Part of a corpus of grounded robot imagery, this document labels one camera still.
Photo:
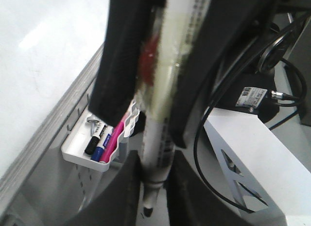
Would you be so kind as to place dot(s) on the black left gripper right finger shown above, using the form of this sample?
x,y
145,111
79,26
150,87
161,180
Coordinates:
x,y
229,27

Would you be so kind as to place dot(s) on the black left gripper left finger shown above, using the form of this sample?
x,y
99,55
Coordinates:
x,y
127,26

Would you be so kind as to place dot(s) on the white black whiteboard marker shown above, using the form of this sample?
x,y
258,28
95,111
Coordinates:
x,y
174,30

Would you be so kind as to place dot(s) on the grey screw knob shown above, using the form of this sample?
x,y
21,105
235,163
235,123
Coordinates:
x,y
93,121

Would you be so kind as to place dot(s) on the black capped marker in tray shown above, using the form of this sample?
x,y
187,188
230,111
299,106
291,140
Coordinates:
x,y
95,139

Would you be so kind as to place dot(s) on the pink marker in tray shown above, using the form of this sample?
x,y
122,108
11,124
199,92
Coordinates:
x,y
112,144

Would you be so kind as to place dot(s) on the blue capped marker in tray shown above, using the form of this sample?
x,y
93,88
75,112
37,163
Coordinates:
x,y
102,144

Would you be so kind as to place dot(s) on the white marker tray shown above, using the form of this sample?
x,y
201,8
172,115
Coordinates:
x,y
73,149

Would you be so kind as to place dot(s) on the white metal stand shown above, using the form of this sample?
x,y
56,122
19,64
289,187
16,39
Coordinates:
x,y
249,153

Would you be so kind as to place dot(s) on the white pegboard panel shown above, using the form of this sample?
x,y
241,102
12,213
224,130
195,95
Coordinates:
x,y
60,193

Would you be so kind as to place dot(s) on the white whiteboard with aluminium frame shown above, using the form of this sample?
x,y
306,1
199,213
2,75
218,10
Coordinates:
x,y
45,47

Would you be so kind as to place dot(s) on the black industrial camera with label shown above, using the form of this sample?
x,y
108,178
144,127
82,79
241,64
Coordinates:
x,y
251,98

